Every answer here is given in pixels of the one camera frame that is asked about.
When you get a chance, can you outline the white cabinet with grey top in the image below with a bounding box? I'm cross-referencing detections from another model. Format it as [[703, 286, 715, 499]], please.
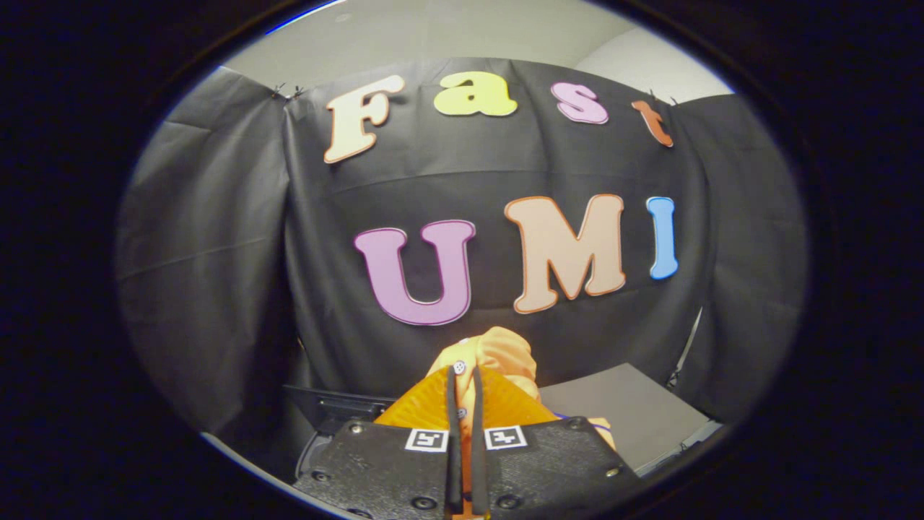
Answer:
[[538, 363, 723, 477]]

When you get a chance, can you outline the black backdrop cloth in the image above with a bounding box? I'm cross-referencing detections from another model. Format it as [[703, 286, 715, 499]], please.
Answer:
[[115, 58, 808, 441]]

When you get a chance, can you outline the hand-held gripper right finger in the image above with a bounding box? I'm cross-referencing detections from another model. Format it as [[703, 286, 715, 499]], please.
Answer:
[[471, 365, 643, 519]]

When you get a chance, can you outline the dark grey washing machine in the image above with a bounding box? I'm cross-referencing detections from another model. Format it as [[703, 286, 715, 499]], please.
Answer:
[[283, 384, 398, 485]]

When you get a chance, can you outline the thin backdrop stand pole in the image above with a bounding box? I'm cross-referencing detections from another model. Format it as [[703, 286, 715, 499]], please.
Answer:
[[668, 307, 703, 389]]

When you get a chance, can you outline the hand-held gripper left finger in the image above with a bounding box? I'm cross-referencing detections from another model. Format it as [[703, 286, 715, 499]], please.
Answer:
[[292, 366, 463, 519]]

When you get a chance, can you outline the yellow shirt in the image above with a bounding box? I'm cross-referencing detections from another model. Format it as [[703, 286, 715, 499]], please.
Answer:
[[426, 326, 616, 517]]

